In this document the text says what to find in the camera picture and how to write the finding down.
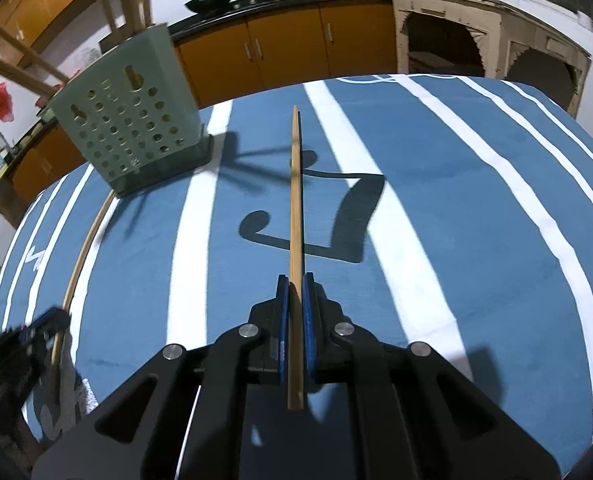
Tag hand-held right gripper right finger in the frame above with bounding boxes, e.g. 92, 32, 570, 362
304, 272, 561, 480

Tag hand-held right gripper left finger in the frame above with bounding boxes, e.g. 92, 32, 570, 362
31, 275, 290, 480

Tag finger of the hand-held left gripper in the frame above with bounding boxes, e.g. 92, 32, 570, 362
24, 309, 72, 349

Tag green perforated utensil holder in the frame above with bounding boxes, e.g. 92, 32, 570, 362
46, 22, 213, 198

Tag blue white striped tablecloth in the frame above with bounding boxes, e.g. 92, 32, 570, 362
0, 72, 593, 480

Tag orange base cabinets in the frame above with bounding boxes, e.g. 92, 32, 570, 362
6, 0, 398, 206

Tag beige carved cabinet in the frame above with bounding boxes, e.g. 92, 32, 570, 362
389, 0, 593, 121

